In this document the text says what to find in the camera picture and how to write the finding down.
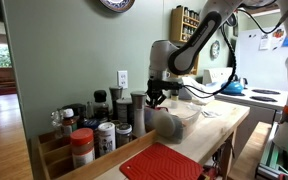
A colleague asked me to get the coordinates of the orange lid spice jar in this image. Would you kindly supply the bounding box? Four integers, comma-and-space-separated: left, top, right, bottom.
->
69, 127, 96, 169

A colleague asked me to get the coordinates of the silver lid glass jar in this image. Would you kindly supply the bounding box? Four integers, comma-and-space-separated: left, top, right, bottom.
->
115, 123, 133, 149

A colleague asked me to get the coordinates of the white paper sheet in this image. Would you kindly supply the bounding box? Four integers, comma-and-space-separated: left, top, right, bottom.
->
258, 33, 272, 51

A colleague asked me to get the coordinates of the clear glass bottle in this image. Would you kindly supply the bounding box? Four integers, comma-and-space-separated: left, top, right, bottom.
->
50, 109, 64, 139

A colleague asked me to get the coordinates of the colourful fridge picture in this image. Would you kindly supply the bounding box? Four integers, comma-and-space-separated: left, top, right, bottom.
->
272, 28, 285, 40

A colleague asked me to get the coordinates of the grey spice canister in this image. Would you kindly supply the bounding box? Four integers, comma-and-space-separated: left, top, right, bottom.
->
116, 97, 133, 124

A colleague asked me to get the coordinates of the black lid jar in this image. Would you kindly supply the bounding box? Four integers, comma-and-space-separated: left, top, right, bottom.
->
62, 103, 87, 128

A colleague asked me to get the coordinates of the round wall clock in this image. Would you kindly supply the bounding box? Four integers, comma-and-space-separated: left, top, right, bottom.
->
210, 39, 222, 60

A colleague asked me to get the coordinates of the small glass spice jar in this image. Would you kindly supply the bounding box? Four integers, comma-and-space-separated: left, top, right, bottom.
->
170, 89, 180, 109

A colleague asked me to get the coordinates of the white wall outlet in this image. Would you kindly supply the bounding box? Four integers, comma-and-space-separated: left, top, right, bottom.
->
117, 69, 129, 90

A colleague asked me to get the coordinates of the blue kettle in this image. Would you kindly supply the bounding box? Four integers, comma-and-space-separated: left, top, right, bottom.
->
220, 79, 245, 95

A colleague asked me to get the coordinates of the dark steel grinder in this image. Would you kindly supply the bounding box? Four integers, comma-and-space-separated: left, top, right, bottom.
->
108, 86, 124, 121

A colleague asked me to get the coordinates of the steel electric kettle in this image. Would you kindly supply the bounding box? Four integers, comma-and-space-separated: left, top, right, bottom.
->
238, 77, 249, 90

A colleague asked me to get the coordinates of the slim small bottle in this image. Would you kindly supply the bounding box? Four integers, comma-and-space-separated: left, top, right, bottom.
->
85, 101, 94, 120

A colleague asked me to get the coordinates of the blue lid jar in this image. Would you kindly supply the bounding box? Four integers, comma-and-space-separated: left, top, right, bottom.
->
82, 119, 100, 132

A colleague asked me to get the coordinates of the wooden spice tray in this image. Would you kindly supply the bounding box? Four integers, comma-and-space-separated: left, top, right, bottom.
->
30, 128, 158, 180

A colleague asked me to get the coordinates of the white paper bag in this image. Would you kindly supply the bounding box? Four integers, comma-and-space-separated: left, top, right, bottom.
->
180, 77, 219, 105

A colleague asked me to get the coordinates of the black frying pan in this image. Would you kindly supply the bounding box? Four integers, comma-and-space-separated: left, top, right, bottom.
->
225, 12, 238, 28

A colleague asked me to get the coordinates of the red silicone mat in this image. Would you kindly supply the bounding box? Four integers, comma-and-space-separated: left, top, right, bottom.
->
118, 142, 204, 180

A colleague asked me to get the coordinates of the black cap glass bottle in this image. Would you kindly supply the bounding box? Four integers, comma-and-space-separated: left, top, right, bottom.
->
93, 89, 110, 123

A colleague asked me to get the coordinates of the clear plastic storage bin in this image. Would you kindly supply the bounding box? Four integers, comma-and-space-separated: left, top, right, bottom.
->
144, 99, 202, 144

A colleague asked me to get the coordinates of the wooden spice rack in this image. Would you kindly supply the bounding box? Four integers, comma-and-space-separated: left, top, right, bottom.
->
189, 56, 199, 76
169, 5, 202, 44

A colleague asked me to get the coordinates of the steel pepper grinder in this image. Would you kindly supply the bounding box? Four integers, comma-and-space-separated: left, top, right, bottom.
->
130, 90, 148, 138

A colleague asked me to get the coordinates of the white refrigerator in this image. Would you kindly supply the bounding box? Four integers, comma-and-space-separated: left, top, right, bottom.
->
235, 26, 288, 92

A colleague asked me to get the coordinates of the wooden butcher block cart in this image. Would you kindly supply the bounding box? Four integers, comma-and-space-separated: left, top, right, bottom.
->
93, 99, 251, 180

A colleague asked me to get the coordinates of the white printed shaker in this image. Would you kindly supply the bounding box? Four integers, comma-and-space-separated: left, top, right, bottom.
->
97, 121, 117, 157

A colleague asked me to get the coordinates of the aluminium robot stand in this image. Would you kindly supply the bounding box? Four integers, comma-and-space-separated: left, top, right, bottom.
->
255, 139, 288, 180

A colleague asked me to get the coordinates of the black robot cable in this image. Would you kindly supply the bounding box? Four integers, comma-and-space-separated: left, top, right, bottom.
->
183, 23, 239, 100

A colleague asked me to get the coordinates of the white electric stove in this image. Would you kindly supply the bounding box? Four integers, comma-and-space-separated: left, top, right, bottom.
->
202, 67, 288, 158

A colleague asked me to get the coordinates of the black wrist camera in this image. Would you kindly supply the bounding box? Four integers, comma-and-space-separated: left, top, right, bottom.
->
163, 80, 184, 91

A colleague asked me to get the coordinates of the black stove burner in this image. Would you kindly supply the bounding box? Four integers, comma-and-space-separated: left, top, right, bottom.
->
249, 95, 278, 103
251, 88, 282, 95
221, 92, 247, 97

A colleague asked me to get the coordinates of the white cap red spice bottle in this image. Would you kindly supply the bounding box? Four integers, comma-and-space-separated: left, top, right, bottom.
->
61, 108, 78, 138

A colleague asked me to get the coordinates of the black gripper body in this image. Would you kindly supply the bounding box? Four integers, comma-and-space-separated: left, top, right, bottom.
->
147, 78, 169, 98

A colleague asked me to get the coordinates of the crumpled white napkin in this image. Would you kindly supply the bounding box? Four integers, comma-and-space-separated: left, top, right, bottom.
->
200, 109, 222, 119

